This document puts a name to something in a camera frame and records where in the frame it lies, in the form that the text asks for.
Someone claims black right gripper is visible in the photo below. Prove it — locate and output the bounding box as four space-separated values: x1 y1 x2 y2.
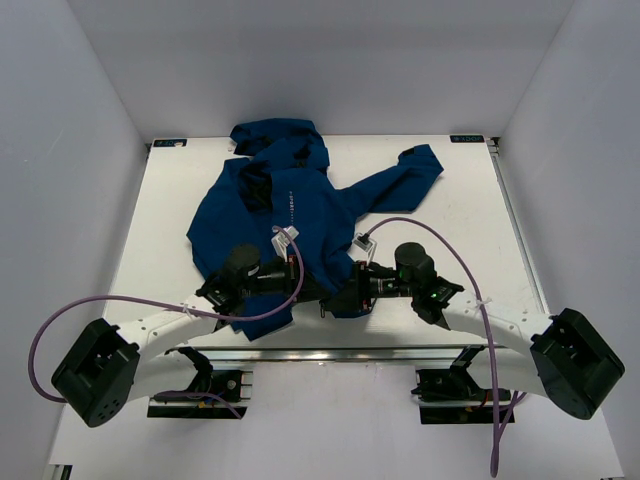
324 260 417 312

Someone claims left blue table label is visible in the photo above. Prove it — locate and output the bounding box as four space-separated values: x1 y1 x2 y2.
152 138 187 148

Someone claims blue zip-up jacket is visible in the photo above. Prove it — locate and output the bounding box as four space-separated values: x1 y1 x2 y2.
186 117 446 343

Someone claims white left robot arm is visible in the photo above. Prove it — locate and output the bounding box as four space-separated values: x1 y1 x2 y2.
52 244 328 428

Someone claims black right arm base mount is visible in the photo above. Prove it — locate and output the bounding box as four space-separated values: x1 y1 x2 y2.
411 346 493 425

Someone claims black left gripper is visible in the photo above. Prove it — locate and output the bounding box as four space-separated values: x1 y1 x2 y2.
240 254 331 304

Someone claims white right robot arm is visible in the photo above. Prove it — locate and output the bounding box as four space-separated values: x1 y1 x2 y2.
321 242 625 420

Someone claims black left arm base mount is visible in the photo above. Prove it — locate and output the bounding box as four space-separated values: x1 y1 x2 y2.
147 347 253 420

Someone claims blue table label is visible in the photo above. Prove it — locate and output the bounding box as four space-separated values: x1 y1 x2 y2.
152 138 187 148
449 134 485 144

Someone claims right blue table label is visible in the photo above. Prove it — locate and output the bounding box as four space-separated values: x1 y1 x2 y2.
449 134 485 144

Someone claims aluminium table front rail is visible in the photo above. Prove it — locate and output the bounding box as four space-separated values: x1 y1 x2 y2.
195 345 465 364

